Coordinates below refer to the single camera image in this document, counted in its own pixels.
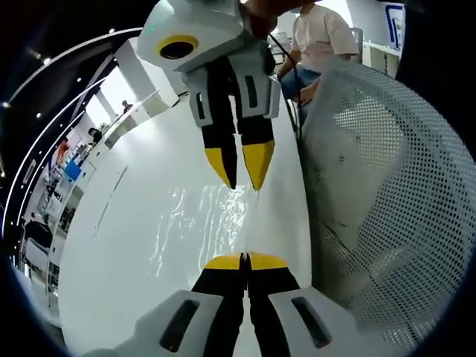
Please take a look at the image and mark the black cable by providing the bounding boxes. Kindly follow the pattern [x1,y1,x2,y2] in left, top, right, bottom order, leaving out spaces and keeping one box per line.
[268,32,303,141]

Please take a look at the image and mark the white side counter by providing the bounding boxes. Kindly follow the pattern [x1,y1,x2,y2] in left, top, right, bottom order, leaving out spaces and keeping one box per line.
[103,91,179,149]

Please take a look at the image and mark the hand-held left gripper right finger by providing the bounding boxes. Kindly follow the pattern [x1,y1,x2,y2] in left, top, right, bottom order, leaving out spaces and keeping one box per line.
[246,251,376,357]

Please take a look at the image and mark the person's right hand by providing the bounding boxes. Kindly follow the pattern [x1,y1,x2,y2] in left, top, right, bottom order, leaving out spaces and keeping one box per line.
[239,0,295,37]

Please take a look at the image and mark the clear plastic food packaging bag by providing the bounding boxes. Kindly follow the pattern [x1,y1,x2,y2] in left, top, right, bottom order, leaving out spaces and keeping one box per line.
[150,181,261,278]

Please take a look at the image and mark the blue white sign board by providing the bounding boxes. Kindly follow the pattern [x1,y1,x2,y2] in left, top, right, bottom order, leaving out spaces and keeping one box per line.
[385,2,407,52]

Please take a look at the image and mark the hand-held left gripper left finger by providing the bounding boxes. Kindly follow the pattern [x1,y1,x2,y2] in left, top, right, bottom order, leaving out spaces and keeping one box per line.
[122,251,247,357]

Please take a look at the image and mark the white perforated basket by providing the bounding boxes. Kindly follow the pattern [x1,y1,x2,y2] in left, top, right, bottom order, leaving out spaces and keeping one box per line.
[300,61,475,357]

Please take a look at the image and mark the narrow white pillar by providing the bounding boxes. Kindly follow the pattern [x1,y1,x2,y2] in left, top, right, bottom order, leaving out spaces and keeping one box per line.
[113,39,181,118]

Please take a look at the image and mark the blue box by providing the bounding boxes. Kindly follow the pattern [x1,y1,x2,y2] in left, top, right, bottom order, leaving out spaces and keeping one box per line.
[62,155,82,180]

